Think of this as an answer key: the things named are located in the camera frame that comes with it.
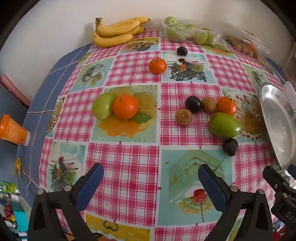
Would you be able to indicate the round metal plate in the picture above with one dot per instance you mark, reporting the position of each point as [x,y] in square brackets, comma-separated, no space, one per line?
[277,120]

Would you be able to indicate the pink chair back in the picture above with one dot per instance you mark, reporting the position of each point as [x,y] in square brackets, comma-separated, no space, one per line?
[13,89]

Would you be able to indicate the clear pack of green jujubes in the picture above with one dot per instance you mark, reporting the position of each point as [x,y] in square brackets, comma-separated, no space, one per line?
[180,32]

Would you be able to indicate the orange plastic cup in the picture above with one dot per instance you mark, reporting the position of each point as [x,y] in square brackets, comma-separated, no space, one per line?
[13,132]

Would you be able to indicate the small yellow object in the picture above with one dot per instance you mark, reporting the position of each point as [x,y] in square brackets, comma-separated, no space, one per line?
[17,165]

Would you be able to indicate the yellow banana bunch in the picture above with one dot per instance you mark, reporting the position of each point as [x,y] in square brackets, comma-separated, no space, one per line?
[111,40]

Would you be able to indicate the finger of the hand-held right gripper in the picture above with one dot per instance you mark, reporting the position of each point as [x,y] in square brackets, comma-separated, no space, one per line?
[292,171]
[274,179]

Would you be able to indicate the dark plum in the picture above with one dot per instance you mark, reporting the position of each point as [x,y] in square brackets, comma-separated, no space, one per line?
[182,51]
[193,104]

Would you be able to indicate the brown kiwi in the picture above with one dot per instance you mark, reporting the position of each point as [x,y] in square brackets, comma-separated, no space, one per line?
[209,104]
[183,117]

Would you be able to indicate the dark cherry with stem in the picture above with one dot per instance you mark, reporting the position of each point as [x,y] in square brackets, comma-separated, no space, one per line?
[230,146]

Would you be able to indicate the large orange mandarin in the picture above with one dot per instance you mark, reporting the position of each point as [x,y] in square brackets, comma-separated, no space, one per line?
[125,107]

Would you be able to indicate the green jujube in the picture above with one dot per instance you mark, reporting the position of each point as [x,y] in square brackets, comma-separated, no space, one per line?
[225,125]
[101,106]

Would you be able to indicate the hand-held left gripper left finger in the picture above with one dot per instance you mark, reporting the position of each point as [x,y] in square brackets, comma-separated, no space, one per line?
[92,183]

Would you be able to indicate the pink checked printed tablecloth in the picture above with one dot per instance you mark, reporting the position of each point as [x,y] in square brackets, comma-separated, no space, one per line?
[129,162]

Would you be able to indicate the teal box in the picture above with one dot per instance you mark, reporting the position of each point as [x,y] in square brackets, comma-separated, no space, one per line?
[20,216]

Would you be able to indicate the white plastic piece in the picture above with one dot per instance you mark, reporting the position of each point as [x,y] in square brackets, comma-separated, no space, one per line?
[290,92]

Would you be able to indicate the clear bag of brown longans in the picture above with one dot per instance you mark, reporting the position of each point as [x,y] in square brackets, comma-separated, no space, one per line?
[242,47]

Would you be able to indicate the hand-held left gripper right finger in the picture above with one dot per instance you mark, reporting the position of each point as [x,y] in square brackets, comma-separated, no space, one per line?
[211,187]

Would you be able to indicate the small orange mandarin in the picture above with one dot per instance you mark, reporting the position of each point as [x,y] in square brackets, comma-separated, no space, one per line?
[157,66]

